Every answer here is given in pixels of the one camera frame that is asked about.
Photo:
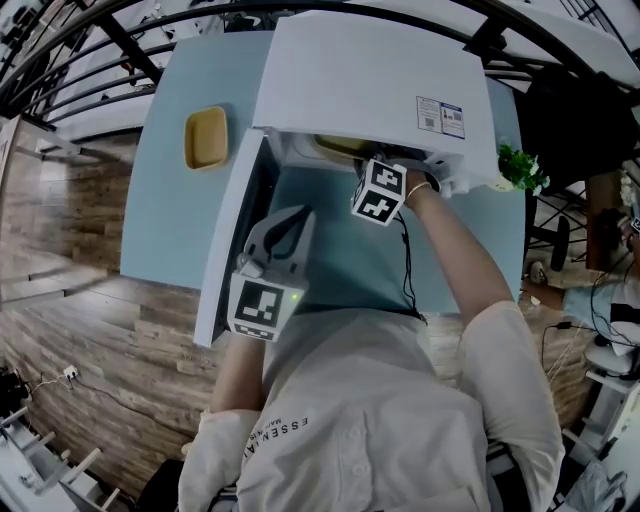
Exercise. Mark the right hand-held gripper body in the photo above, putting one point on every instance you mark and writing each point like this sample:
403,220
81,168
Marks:
378,192

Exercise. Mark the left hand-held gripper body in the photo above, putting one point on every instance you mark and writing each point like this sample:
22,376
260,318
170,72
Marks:
260,305

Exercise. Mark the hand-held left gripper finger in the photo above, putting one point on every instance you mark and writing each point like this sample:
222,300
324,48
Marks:
262,235
304,240

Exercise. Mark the yellow container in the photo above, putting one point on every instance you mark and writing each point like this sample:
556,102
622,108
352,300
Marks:
336,145

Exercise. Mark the white microwave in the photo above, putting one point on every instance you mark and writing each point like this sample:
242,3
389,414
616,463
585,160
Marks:
360,75

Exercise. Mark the person's left forearm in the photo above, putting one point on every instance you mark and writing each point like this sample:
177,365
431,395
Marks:
240,372

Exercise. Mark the person's right forearm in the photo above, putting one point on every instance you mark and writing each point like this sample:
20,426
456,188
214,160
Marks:
460,245

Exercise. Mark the yellow rectangular tray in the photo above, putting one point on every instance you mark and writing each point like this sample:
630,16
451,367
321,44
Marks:
206,137

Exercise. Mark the green potted plant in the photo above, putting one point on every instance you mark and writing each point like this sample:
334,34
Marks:
520,167

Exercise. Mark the person's white shirt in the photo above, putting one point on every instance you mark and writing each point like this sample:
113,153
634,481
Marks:
370,415

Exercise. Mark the black chair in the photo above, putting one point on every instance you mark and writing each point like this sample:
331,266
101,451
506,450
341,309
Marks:
557,240

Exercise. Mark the white power strip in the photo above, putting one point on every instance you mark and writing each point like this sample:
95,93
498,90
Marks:
71,371

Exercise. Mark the black metal railing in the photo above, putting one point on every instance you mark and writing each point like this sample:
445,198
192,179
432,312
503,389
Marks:
125,50

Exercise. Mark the white wooden rack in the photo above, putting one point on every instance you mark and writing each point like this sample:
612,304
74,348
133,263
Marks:
35,460

